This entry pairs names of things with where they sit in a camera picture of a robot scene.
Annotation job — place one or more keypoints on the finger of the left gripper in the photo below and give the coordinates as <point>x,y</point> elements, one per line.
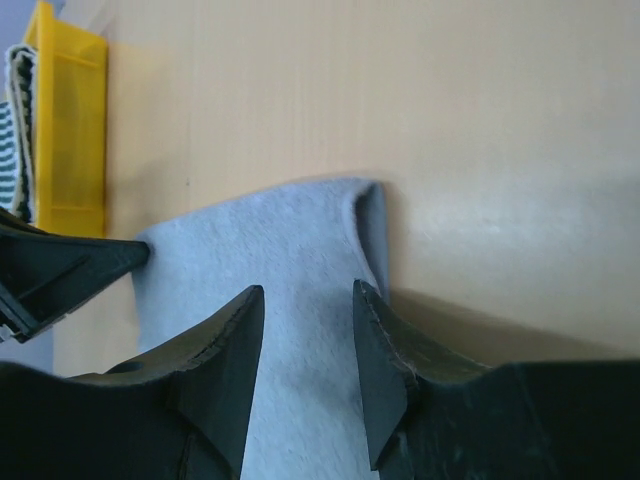
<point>45,276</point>

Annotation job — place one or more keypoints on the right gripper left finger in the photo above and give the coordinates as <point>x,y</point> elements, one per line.
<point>178,411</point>

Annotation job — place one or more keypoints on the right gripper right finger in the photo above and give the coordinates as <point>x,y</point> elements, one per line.
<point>431,413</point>

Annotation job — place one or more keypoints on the black white striped towel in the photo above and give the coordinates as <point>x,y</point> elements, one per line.
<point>18,115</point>

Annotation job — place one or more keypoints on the light grey cloth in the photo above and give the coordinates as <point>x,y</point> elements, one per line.
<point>305,245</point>

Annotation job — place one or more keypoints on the yellow plastic tray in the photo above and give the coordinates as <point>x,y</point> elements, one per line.
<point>70,125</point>

